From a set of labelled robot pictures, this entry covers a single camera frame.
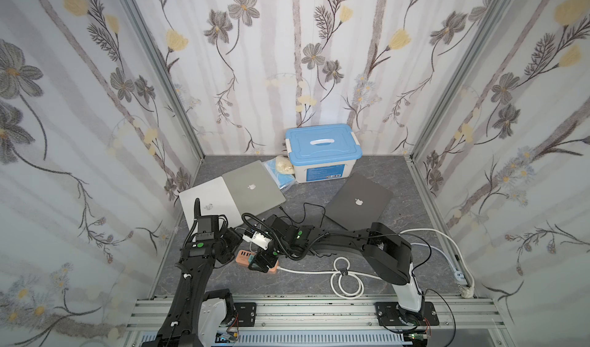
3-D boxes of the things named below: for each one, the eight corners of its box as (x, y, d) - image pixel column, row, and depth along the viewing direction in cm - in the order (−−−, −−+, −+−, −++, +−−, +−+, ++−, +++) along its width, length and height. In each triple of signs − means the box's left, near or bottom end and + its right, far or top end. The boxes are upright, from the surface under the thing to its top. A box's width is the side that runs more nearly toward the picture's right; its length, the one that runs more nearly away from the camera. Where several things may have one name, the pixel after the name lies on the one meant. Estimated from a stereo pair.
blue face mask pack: (280, 191, 108) (280, 187, 106) (263, 165, 118) (262, 161, 116) (297, 183, 111) (297, 179, 109) (279, 159, 121) (278, 155, 119)
